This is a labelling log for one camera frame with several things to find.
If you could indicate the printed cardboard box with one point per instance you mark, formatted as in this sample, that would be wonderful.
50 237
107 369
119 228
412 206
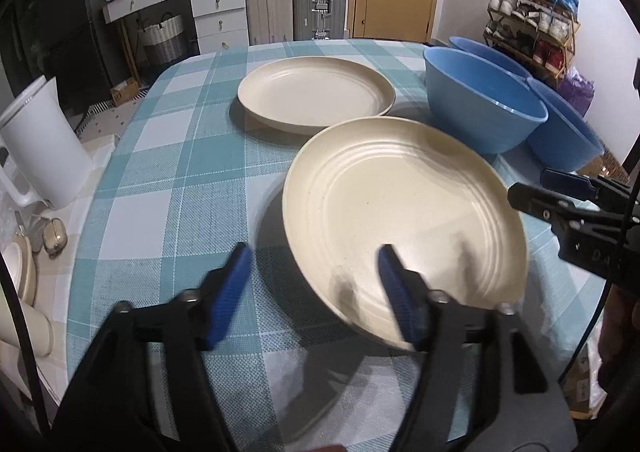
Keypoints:
582 382

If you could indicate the small flat cardboard box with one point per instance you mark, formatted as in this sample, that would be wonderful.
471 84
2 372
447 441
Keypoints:
127 92

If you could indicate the white suitcase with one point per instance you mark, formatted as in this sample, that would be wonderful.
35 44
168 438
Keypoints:
267 2

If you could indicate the woven laundry basket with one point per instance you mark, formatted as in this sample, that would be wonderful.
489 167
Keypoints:
162 39

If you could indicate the blue plastic bowl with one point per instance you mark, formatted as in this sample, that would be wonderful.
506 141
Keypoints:
482 49
570 137
480 102

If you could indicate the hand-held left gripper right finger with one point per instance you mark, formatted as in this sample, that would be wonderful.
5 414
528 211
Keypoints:
399 304

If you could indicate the cream round dish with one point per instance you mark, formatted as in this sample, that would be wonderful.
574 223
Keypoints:
20 272

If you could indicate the black refrigerator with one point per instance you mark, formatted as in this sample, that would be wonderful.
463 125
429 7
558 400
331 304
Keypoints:
55 32

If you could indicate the purple plastic bag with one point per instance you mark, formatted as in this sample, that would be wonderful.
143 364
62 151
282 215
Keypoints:
577 89

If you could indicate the wooden shoe rack with shoes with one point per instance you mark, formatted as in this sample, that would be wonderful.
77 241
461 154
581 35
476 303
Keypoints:
555 22

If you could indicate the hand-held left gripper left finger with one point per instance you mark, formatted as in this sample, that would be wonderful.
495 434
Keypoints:
229 299

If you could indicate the cream cup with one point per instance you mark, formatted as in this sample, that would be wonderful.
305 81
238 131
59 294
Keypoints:
27 332

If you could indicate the white drawer dresser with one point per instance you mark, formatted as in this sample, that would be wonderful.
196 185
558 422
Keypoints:
220 2

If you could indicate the person's right hand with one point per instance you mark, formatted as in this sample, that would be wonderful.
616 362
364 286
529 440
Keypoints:
622 337

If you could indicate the cream ridged plate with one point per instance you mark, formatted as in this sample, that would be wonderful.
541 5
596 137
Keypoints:
395 197
315 92

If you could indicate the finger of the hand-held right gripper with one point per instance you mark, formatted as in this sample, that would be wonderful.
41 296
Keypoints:
537 204
567 179

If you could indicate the dark striped floor mat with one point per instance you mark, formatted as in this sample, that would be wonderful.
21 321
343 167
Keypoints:
115 104

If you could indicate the white electric kettle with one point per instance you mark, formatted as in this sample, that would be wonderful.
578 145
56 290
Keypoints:
42 142

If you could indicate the small beige case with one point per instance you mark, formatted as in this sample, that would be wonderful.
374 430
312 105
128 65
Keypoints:
54 236

